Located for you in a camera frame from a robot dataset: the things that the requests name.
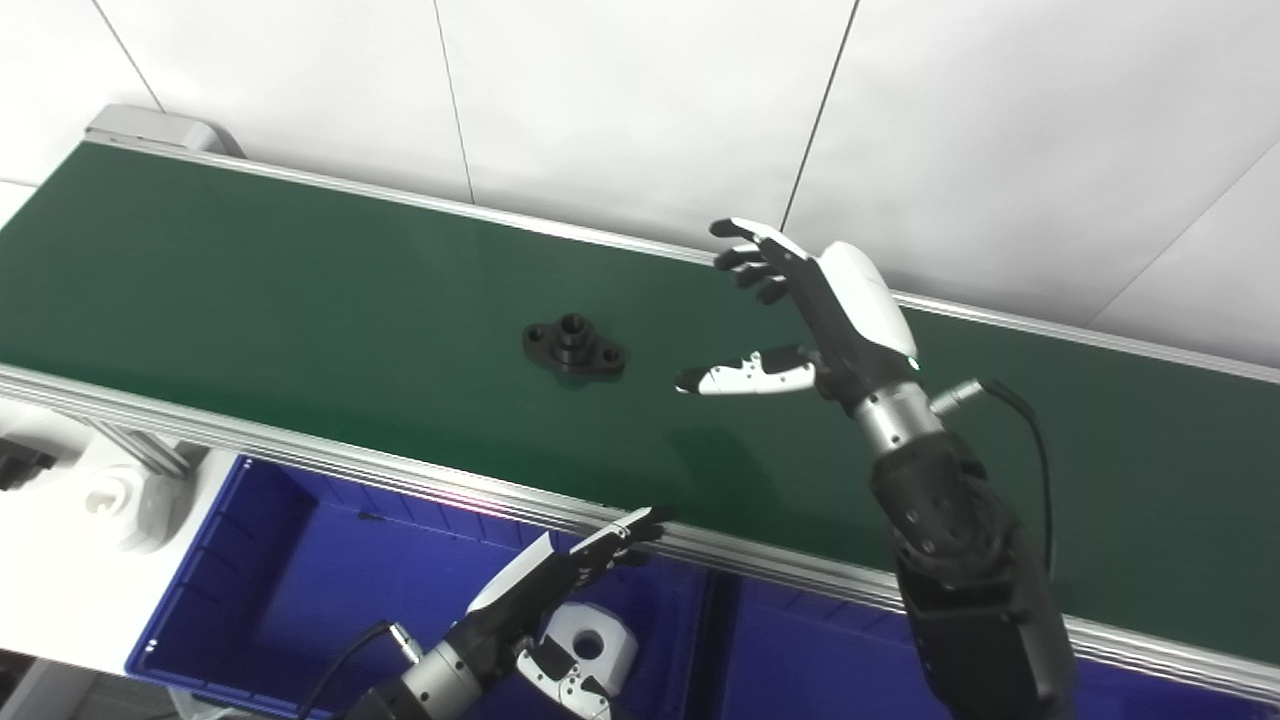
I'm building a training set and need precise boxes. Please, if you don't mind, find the green conveyor belt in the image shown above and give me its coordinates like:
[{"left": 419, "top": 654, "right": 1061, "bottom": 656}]
[
  {"left": 0, "top": 104, "right": 1280, "bottom": 703},
  {"left": 0, "top": 140, "right": 1280, "bottom": 666}
]

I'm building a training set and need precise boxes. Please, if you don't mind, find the blue plastic bin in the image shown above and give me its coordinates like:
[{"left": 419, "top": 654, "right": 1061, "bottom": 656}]
[
  {"left": 124, "top": 454, "right": 717, "bottom": 720},
  {"left": 712, "top": 574, "right": 1280, "bottom": 720}
]

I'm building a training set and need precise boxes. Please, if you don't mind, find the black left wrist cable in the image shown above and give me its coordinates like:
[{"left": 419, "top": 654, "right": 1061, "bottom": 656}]
[{"left": 298, "top": 619, "right": 423, "bottom": 720}]

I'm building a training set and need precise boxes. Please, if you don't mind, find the black flanged metal part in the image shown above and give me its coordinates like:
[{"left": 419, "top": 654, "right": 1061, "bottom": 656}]
[{"left": 521, "top": 312, "right": 628, "bottom": 380}]

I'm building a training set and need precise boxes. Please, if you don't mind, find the white block part with hole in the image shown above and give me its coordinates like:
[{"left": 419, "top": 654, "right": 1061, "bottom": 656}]
[{"left": 545, "top": 600, "right": 640, "bottom": 697}]

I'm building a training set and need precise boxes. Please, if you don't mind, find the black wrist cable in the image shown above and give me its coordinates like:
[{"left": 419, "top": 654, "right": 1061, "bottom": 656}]
[
  {"left": 930, "top": 376, "right": 1057, "bottom": 583},
  {"left": 298, "top": 619, "right": 423, "bottom": 720}
]

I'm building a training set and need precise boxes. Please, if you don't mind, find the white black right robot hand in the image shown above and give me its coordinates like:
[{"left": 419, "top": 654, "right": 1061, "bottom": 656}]
[{"left": 676, "top": 217, "right": 922, "bottom": 408}]

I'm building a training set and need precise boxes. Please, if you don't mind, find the aluminium conveyor leg strut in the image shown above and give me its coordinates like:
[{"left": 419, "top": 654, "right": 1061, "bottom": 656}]
[{"left": 84, "top": 418, "right": 207, "bottom": 478}]

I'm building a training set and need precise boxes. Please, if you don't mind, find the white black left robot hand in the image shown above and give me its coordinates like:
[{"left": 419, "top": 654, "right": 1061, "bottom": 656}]
[{"left": 449, "top": 506, "right": 674, "bottom": 720}]

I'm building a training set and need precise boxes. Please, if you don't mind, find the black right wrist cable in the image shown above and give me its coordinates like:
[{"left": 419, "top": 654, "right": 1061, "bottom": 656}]
[{"left": 930, "top": 376, "right": 1057, "bottom": 583}]

